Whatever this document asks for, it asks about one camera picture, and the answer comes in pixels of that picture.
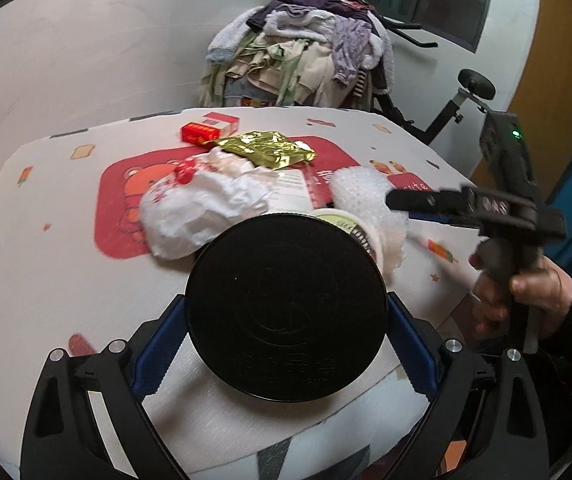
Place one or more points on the black round lid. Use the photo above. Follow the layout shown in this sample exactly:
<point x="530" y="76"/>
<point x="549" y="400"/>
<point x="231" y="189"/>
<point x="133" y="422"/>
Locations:
<point x="286" y="308"/>

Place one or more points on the person's right hand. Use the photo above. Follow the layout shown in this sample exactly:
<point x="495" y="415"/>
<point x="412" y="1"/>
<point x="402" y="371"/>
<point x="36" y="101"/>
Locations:
<point x="548" y="289"/>

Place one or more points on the white cartoon print mat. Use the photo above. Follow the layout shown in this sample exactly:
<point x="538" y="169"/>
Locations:
<point x="73" y="276"/>

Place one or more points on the red cigarette box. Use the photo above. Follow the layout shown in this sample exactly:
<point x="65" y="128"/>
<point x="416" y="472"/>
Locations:
<point x="210" y="127"/>

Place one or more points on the red white leaflet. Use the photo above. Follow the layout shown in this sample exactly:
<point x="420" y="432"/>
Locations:
<point x="300" y="190"/>

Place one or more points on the round paper cup container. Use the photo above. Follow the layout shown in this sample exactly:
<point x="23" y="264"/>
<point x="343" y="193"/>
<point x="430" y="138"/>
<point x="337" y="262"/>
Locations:
<point x="357" y="228"/>

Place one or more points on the black exercise bike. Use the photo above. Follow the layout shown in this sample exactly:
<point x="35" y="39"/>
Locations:
<point x="434" y="80"/>

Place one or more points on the bubble wrap piece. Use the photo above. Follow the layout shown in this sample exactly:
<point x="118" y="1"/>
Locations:
<point x="362" y="191"/>

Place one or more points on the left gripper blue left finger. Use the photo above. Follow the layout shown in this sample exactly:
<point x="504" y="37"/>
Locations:
<point x="61" y="436"/>

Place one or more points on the gold foil wrapper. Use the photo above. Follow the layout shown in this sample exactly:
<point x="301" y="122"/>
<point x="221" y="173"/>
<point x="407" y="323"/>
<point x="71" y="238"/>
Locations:
<point x="269" y="149"/>

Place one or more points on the white plastic bag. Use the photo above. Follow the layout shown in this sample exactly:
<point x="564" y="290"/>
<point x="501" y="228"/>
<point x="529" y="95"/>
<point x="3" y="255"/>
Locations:
<point x="203" y="196"/>

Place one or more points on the pile of clothes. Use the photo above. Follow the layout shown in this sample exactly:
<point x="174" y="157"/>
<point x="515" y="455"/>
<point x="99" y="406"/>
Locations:
<point x="324" y="53"/>

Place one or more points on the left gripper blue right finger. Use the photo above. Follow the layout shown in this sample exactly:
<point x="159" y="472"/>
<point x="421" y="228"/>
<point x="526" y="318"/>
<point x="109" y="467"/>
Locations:
<point x="487" y="402"/>

